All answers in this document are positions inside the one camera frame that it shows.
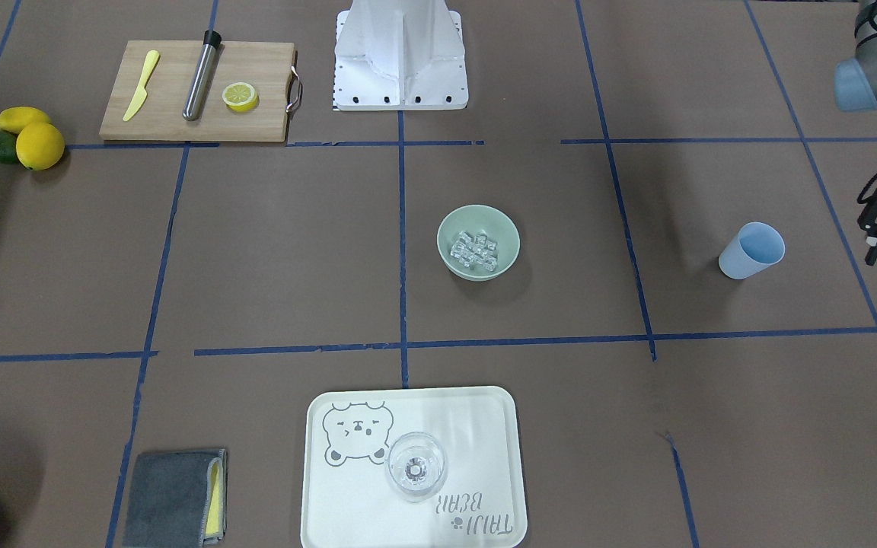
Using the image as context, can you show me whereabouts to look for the yellow lemon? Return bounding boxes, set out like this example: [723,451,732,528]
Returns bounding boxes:
[15,122,65,171]
[0,105,52,135]

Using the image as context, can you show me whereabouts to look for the light blue plastic cup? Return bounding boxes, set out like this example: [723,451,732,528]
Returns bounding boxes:
[718,221,786,280]

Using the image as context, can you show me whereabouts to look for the clear wine glass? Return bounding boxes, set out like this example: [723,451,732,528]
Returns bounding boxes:
[386,432,448,503]

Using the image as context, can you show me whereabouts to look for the cream bear tray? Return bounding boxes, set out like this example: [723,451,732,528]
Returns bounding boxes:
[300,386,528,547]

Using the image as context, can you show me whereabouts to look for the green ceramic bowl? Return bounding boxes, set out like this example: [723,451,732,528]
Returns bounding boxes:
[436,204,521,282]

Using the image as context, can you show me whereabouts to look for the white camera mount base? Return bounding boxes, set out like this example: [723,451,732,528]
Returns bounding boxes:
[332,1,470,112]

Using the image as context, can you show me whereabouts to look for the metal cylinder tool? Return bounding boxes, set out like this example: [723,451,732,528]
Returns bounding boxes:
[182,29,222,121]

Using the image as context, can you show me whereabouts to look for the yellow plastic knife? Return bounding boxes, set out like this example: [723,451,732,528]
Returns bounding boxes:
[122,49,161,122]

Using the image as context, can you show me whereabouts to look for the wooden cutting board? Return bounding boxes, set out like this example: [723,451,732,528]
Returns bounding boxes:
[99,41,304,143]

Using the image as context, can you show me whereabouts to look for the grey folded cloth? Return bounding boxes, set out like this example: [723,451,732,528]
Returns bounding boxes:
[121,448,228,547]

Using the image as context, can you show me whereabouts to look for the ice cubes in green bowl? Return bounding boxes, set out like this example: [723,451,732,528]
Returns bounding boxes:
[448,231,499,272]

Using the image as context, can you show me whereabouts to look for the lemon half slice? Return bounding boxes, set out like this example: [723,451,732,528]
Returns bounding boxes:
[222,82,259,113]

